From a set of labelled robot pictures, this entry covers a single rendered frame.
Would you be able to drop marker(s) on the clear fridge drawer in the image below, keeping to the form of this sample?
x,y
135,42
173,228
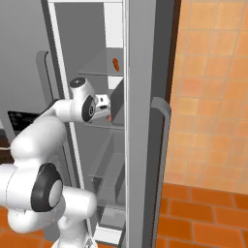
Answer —
x,y
109,189

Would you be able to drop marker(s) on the red steak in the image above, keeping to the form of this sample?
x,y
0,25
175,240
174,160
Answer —
x,y
109,118

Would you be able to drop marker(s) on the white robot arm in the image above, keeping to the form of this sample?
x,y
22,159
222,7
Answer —
x,y
32,142

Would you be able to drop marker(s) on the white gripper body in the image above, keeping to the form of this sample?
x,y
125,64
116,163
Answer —
x,y
102,112

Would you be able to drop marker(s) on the orange carrot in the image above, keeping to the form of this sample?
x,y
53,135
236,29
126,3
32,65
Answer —
x,y
116,64

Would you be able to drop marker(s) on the black appliance front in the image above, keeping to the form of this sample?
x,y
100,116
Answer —
x,y
20,119

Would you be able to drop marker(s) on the grey closed fridge door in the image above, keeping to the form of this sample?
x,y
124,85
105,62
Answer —
x,y
19,48

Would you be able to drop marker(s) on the grey open fridge door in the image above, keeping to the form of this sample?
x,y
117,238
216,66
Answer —
x,y
139,97

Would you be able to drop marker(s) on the glass fridge shelf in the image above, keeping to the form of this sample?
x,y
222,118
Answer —
x,y
108,126
103,73

